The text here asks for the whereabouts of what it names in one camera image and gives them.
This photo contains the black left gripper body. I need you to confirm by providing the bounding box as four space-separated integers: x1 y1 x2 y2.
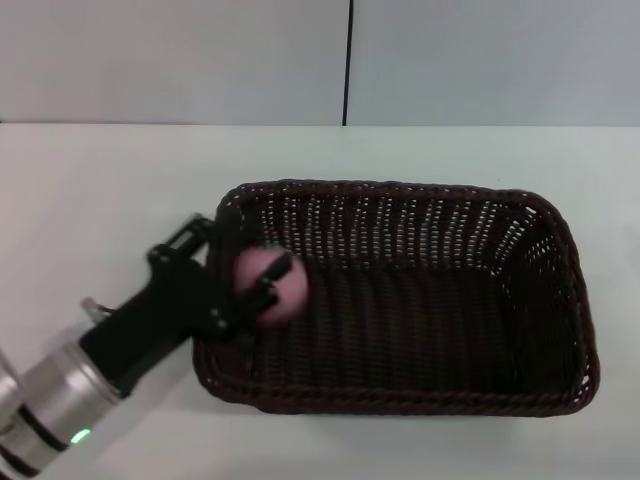
78 243 242 400

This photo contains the pink ball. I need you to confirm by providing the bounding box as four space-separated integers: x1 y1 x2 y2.
233 246 310 330

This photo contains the dark woven rectangular basket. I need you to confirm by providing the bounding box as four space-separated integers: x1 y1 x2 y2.
191 179 601 417

